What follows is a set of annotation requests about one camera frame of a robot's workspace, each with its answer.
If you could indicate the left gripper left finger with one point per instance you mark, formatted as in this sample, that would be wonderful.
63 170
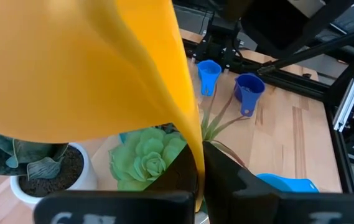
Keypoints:
117 208

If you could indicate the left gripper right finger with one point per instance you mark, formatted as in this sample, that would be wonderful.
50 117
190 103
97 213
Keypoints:
257 208

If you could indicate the large light blue measuring cup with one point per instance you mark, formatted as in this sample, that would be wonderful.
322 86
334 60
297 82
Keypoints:
288 183

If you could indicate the dark blue measuring cup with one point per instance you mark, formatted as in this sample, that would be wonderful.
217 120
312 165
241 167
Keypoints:
249 87

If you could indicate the small light blue measuring cup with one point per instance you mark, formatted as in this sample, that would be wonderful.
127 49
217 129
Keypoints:
209 73

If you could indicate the yellow plastic measuring cup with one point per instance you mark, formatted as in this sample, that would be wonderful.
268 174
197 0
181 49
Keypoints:
71 62

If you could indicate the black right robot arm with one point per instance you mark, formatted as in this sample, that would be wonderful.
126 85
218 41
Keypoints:
217 40

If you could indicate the succulent in triangle-patterned pot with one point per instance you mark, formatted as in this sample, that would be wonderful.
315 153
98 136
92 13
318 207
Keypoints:
145 155

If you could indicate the snake plant in white pot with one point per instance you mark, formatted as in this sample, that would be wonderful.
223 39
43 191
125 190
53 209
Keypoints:
55 174

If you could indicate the silver aluminium extrusion bar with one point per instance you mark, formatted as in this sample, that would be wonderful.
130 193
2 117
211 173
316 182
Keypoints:
349 102

